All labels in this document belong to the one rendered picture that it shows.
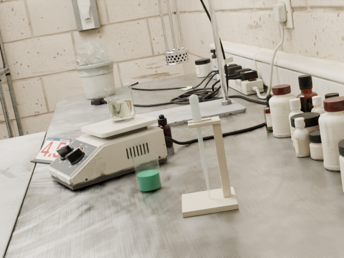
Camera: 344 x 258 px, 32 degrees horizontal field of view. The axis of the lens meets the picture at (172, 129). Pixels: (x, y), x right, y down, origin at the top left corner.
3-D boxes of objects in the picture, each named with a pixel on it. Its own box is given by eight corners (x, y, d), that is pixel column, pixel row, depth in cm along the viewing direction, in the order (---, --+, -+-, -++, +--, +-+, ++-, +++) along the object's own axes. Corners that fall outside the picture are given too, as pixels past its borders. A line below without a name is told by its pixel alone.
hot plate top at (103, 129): (102, 138, 108) (101, 133, 108) (79, 131, 119) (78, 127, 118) (160, 122, 114) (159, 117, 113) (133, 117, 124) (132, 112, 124)
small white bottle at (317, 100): (317, 131, 119) (312, 94, 117) (330, 131, 117) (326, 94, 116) (311, 135, 117) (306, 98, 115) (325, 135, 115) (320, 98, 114)
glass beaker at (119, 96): (117, 127, 113) (109, 85, 112) (106, 124, 118) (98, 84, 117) (145, 120, 116) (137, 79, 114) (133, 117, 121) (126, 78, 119)
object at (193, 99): (193, 125, 86) (188, 95, 85) (202, 124, 86) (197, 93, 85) (193, 126, 85) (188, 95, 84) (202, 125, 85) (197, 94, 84)
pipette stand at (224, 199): (183, 217, 85) (167, 130, 82) (182, 199, 92) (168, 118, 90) (238, 209, 84) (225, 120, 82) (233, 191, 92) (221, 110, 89)
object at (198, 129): (206, 198, 88) (189, 97, 84) (205, 196, 89) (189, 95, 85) (214, 197, 88) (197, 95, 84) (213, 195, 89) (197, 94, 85)
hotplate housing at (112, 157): (72, 192, 106) (63, 149, 104) (49, 179, 117) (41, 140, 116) (179, 159, 116) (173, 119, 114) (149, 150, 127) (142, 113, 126)
